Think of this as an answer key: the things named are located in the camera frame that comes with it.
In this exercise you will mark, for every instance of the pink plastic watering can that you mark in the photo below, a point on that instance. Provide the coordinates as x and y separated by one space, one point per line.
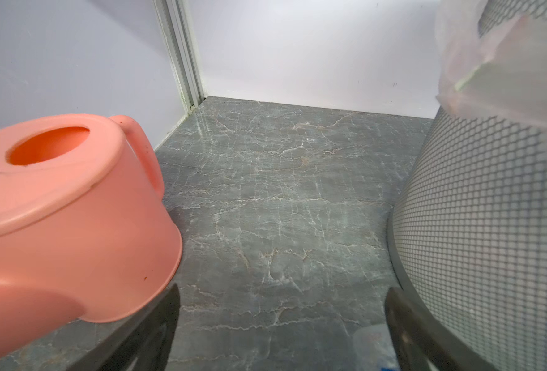
84 232

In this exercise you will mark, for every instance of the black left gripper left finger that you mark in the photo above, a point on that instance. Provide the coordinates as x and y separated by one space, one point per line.
143 342

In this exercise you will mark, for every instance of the grey mesh waste bin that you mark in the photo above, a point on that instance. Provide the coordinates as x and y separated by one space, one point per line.
469 231

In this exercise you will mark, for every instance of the clear plastic bin liner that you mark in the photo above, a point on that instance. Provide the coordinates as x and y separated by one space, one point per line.
501 73

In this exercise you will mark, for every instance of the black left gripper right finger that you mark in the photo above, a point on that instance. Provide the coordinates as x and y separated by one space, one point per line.
421 342

